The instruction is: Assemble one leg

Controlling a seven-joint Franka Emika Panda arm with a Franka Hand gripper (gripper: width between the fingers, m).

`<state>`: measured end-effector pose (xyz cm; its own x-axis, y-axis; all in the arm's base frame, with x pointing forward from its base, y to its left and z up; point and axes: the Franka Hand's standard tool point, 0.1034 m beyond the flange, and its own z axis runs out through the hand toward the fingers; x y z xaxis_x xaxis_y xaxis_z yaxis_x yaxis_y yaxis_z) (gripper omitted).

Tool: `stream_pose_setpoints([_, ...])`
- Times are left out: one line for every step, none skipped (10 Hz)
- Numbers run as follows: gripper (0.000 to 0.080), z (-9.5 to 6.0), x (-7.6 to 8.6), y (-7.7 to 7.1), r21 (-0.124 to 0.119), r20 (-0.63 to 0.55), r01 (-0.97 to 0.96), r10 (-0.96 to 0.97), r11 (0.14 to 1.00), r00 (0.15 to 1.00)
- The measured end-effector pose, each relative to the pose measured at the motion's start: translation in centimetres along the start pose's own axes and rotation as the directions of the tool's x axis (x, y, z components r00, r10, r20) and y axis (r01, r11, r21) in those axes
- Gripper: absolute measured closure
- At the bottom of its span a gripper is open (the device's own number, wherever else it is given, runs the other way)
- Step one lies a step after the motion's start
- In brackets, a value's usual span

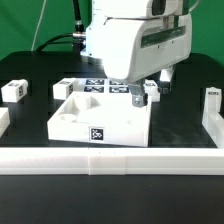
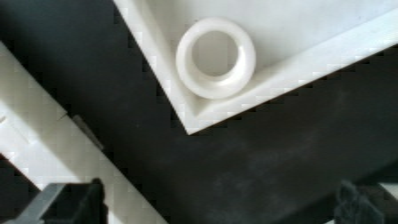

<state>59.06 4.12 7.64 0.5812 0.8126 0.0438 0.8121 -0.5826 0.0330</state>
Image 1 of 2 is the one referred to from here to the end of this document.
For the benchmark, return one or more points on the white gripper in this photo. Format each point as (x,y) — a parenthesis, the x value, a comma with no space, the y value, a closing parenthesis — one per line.
(131,50)

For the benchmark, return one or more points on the white square tabletop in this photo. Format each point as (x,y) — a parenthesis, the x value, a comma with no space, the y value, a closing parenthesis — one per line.
(101,118)

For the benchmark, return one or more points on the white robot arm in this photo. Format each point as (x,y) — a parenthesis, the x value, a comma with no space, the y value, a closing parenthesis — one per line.
(136,10)

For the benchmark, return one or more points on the sheet of fiducial markers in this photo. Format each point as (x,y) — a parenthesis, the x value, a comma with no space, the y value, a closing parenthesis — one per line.
(100,85)

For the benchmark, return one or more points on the white right fence bar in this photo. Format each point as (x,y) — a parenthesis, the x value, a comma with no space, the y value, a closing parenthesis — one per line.
(214,125)

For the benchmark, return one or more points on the white fence bar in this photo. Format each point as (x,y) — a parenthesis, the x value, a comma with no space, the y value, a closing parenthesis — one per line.
(111,161)
(214,125)

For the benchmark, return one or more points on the white left fence piece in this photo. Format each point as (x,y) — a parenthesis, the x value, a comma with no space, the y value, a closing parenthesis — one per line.
(4,120)

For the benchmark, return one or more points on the white front fence bar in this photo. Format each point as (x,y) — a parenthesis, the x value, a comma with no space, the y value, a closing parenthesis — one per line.
(111,161)

